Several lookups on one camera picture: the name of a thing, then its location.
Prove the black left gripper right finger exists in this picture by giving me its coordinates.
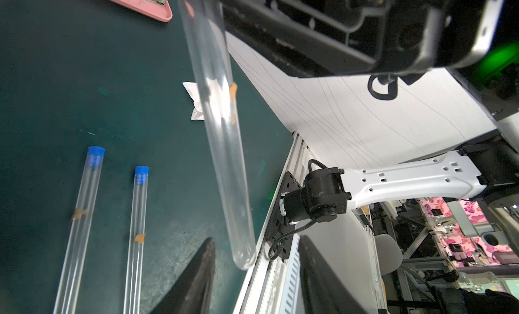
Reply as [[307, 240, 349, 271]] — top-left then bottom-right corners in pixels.
[[299, 236, 366, 313]]

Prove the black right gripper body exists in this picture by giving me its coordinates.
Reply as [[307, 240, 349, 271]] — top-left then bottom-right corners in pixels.
[[220, 0, 504, 77]]

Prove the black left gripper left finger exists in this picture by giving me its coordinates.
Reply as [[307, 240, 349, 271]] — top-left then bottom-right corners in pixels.
[[151, 238, 216, 313]]

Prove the clear test tube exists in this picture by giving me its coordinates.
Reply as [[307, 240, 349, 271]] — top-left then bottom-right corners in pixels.
[[177, 0, 256, 270]]

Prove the test tube with blue cap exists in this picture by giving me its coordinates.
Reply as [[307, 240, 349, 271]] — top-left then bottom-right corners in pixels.
[[54, 146, 105, 313]]

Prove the pink tray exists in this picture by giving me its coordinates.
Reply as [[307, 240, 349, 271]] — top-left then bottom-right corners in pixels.
[[108, 0, 173, 23]]

